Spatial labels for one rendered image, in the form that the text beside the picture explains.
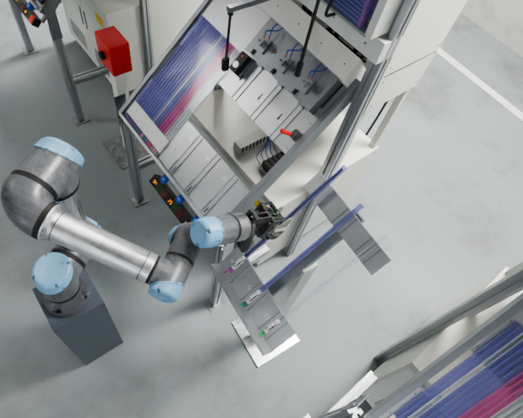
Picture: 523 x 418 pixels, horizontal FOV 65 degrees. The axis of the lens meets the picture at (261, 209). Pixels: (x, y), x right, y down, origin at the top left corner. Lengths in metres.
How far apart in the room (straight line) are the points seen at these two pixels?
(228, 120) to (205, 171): 0.48
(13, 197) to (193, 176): 0.70
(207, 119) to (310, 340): 1.19
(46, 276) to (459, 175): 2.59
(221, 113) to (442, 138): 1.84
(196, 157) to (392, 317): 1.38
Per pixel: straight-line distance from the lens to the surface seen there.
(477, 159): 3.33
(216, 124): 1.94
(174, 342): 2.09
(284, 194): 1.75
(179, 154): 1.62
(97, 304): 1.60
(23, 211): 1.07
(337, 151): 1.57
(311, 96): 1.36
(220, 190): 1.50
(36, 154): 1.13
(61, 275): 1.41
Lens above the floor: 2.03
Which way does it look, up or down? 57 degrees down
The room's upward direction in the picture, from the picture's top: 16 degrees clockwise
